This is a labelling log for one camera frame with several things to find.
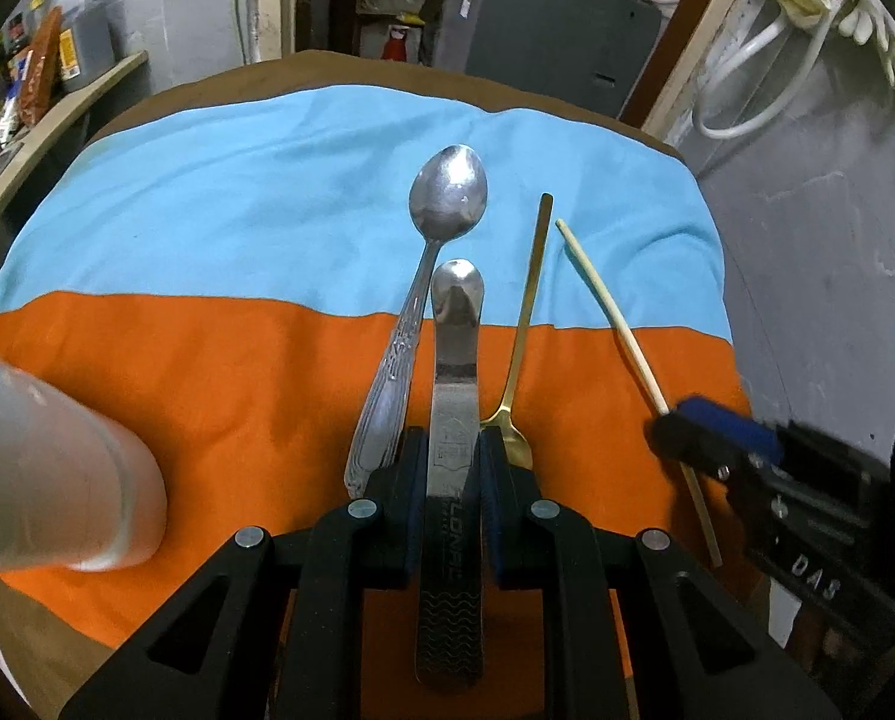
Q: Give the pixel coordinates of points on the blue and orange cloth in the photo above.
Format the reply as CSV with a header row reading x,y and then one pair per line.
x,y
222,281

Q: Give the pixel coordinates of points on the small gold spoon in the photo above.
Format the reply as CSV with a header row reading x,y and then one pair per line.
x,y
516,445

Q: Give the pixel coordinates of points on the white utensil holder cup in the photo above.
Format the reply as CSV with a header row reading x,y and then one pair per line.
x,y
76,489

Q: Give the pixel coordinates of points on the grey refrigerator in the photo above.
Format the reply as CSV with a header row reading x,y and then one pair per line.
x,y
589,53

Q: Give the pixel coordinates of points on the wooden chopstick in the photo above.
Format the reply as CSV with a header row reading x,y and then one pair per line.
x,y
645,375

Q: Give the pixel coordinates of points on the brown table cover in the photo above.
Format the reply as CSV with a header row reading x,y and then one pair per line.
x,y
312,69

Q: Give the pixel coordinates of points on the steel spoon plain handle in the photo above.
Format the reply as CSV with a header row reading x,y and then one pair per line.
x,y
449,654

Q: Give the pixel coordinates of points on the orange snack bag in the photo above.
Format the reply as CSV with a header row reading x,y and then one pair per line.
x,y
41,68

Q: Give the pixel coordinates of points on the steel spoon ornate handle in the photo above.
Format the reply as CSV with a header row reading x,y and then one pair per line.
x,y
447,199

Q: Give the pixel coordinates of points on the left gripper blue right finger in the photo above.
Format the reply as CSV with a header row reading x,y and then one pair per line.
x,y
510,533

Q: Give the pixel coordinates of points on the red white gas bottle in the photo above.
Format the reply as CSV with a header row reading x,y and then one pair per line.
x,y
396,45

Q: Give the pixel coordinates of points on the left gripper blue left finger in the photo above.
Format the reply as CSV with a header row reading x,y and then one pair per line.
x,y
394,531

